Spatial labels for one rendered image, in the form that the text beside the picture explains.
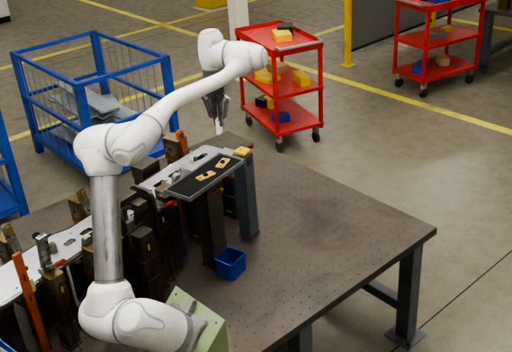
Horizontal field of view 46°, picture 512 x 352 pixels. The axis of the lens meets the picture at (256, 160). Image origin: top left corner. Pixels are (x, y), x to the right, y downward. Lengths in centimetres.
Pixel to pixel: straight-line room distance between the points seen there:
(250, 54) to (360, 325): 178
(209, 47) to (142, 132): 52
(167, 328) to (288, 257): 90
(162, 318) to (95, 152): 60
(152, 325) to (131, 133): 62
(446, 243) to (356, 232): 128
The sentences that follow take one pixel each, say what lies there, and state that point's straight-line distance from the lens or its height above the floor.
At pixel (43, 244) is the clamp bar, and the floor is 118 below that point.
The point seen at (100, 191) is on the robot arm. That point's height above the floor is 136.
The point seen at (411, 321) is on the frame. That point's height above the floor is 14.
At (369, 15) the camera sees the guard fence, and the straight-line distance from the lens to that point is 728.
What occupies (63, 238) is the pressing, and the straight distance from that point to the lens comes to 262.
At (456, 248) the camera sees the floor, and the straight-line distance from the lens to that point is 411.
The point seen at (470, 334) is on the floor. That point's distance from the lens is 353.
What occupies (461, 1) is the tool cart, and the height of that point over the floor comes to 91.
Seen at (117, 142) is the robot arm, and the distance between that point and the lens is 202.
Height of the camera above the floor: 241
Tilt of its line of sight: 28 degrees down
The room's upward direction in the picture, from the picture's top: 4 degrees counter-clockwise
